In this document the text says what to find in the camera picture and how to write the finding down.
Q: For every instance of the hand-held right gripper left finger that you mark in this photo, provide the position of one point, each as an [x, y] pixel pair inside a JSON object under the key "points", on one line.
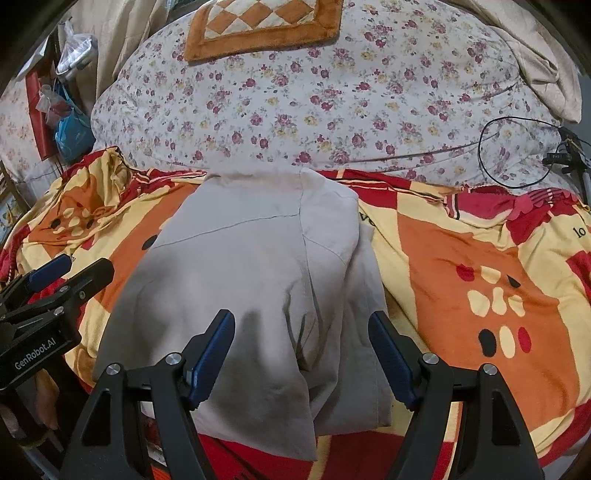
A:
{"points": [[213, 357]]}

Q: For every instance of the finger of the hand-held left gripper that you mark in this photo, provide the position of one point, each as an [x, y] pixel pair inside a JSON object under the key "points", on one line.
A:
{"points": [[87, 277], [46, 272]]}

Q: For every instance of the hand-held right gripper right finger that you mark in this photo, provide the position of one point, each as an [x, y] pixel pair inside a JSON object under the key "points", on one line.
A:
{"points": [[391, 362]]}

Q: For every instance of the beige jacket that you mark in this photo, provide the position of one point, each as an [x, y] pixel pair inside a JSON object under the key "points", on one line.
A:
{"points": [[258, 286]]}

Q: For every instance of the person's left hand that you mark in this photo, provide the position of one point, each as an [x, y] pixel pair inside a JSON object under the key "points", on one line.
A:
{"points": [[46, 401]]}

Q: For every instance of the red orange printed blanket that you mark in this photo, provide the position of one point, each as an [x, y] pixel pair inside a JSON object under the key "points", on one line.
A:
{"points": [[461, 286]]}

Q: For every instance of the blue plastic bag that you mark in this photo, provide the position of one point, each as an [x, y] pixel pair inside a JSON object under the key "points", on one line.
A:
{"points": [[74, 131]]}

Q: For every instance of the red board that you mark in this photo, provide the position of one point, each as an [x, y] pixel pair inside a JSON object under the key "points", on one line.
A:
{"points": [[39, 120]]}

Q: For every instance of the clear plastic bag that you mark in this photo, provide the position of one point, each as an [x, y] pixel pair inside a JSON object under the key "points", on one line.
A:
{"points": [[51, 102]]}

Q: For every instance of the silver plastic bag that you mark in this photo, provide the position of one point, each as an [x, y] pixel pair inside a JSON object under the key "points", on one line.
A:
{"points": [[76, 50]]}

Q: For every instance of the beige curtain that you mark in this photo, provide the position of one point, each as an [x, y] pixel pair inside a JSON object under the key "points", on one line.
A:
{"points": [[120, 41]]}

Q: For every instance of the black tripod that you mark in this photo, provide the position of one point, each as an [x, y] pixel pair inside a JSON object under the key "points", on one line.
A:
{"points": [[570, 154]]}

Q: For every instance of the floral quilt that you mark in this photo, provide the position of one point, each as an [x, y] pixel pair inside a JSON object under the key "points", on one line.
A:
{"points": [[323, 92]]}

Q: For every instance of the orange checkered cushion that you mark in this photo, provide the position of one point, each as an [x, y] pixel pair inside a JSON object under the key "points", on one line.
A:
{"points": [[263, 27]]}

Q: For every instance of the beige cloth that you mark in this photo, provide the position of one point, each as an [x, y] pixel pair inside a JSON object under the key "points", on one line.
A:
{"points": [[535, 55]]}

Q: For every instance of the wooden frame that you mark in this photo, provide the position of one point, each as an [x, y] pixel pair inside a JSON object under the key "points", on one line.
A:
{"points": [[8, 203]]}

